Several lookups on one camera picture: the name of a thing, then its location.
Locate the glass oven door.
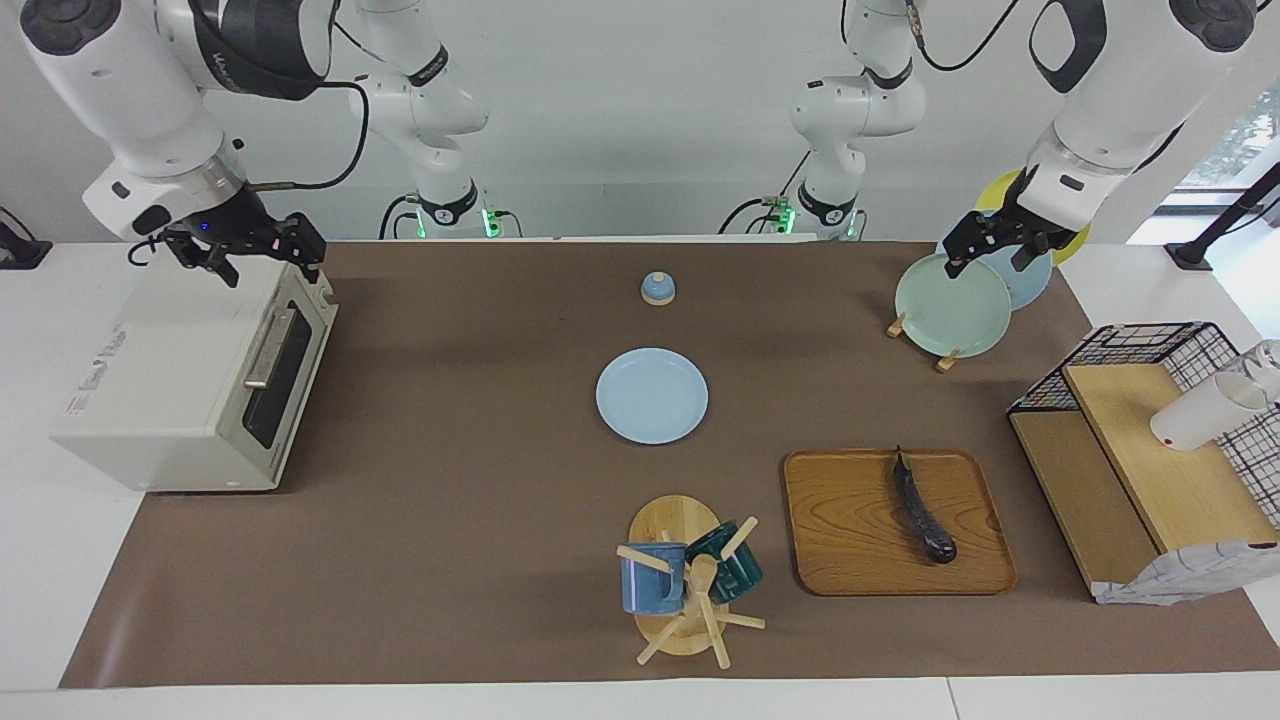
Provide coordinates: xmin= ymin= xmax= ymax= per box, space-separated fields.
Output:
xmin=232 ymin=262 xmax=339 ymax=489

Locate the cream toaster oven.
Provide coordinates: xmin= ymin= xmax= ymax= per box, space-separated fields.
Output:
xmin=50 ymin=255 xmax=339 ymax=493

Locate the light blue racked plate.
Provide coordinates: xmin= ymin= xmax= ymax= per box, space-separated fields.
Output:
xmin=935 ymin=235 xmax=1054 ymax=311

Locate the yellow plate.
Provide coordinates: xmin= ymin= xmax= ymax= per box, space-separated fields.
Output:
xmin=975 ymin=168 xmax=1091 ymax=266

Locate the pale green plate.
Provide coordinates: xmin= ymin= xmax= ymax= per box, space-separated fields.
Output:
xmin=894 ymin=253 xmax=1013 ymax=359

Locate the wooden plate rack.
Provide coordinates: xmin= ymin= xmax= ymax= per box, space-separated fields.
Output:
xmin=885 ymin=310 xmax=966 ymax=373

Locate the black clamp base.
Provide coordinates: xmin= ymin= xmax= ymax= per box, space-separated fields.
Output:
xmin=0 ymin=205 xmax=53 ymax=271

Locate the white paper cup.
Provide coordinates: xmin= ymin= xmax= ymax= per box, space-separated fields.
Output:
xmin=1150 ymin=372 xmax=1271 ymax=453

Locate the window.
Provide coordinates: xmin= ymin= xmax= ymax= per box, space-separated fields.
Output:
xmin=1180 ymin=80 xmax=1280 ymax=191

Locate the clear glass cup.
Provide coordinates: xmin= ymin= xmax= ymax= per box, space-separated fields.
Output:
xmin=1245 ymin=338 xmax=1280 ymax=403

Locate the stepped wooden shelf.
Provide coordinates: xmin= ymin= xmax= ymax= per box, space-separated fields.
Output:
xmin=1008 ymin=362 xmax=1280 ymax=601

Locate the wooden serving tray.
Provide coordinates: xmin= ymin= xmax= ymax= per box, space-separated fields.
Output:
xmin=782 ymin=448 xmax=1019 ymax=597

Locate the brown table mat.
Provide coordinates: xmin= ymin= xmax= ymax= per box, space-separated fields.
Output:
xmin=60 ymin=240 xmax=1280 ymax=689

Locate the dark green ceramic mug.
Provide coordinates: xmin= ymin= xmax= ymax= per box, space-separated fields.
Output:
xmin=685 ymin=520 xmax=766 ymax=606

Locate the wooden mug tree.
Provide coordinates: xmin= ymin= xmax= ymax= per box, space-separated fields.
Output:
xmin=615 ymin=493 xmax=768 ymax=669

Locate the blue ceramic mug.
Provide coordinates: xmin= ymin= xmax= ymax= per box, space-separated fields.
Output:
xmin=620 ymin=540 xmax=691 ymax=616

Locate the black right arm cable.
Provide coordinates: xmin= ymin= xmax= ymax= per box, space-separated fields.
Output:
xmin=245 ymin=15 xmax=421 ymax=193

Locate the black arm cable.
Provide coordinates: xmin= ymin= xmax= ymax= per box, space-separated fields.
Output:
xmin=905 ymin=0 xmax=1021 ymax=73
xmin=245 ymin=15 xmax=421 ymax=193

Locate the black base cable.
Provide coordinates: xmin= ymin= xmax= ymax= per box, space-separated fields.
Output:
xmin=378 ymin=193 xmax=426 ymax=241
xmin=720 ymin=150 xmax=813 ymax=236

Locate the black wire basket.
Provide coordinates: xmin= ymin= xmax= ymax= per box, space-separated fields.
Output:
xmin=1008 ymin=322 xmax=1280 ymax=531

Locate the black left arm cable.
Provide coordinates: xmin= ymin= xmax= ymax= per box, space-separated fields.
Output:
xmin=905 ymin=0 xmax=1021 ymax=73

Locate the wooden wire shelf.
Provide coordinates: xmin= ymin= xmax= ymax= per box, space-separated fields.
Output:
xmin=1092 ymin=405 xmax=1280 ymax=607

